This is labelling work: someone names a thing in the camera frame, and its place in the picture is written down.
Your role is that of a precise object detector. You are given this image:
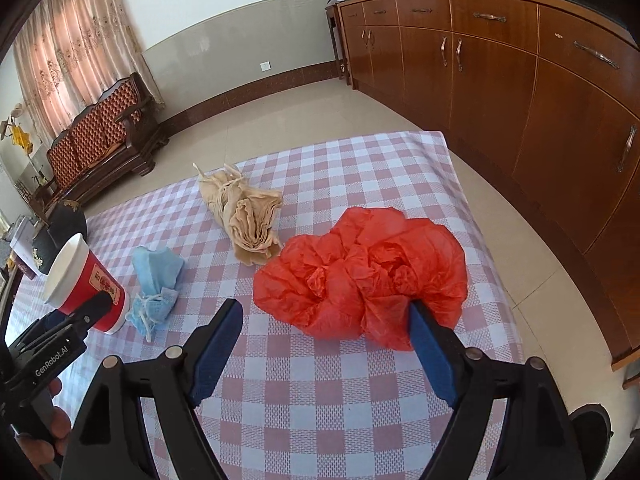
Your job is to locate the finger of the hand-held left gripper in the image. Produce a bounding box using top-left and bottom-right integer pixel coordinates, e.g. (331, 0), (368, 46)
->
(59, 290), (114, 334)

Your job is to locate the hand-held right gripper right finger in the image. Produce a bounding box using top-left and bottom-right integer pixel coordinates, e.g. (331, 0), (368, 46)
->
(407, 300), (588, 480)

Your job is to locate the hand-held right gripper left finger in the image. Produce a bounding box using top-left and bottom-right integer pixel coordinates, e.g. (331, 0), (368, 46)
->
(65, 298), (244, 480)

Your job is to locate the red paper cup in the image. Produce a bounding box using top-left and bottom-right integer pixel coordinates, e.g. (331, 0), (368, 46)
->
(43, 233), (132, 335)

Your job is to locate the red plastic bag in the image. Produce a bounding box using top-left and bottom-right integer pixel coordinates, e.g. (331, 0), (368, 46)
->
(253, 206), (468, 352)

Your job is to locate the person's left hand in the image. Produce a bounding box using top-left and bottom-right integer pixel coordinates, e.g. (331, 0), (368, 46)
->
(17, 378), (72, 468)

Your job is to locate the blue face mask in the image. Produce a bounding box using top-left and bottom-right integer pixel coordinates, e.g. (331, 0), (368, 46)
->
(125, 246), (185, 343)

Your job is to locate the maroon box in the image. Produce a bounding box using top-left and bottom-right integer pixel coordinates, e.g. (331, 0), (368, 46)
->
(10, 255), (37, 281)

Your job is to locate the white box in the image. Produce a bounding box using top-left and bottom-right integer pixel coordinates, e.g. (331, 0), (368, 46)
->
(9, 215), (43, 261)

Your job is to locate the pink checkered tablecloth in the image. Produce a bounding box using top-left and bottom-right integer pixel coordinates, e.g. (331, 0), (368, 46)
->
(5, 130), (526, 480)

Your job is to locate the wooden sofa with red cushions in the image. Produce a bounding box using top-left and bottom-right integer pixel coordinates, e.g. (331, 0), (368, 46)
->
(30, 72), (171, 211)

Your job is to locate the dark round stool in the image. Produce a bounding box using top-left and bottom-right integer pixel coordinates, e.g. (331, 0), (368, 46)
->
(570, 404), (614, 480)

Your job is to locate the yellow hanging ornament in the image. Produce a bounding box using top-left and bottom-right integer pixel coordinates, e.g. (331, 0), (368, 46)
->
(7, 122), (33, 156)

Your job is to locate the pink embroidered curtain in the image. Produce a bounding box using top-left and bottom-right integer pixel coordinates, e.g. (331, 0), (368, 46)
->
(12, 0), (166, 146)

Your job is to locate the long wooden cabinet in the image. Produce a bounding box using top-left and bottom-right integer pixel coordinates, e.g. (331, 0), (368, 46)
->
(337, 0), (640, 391)

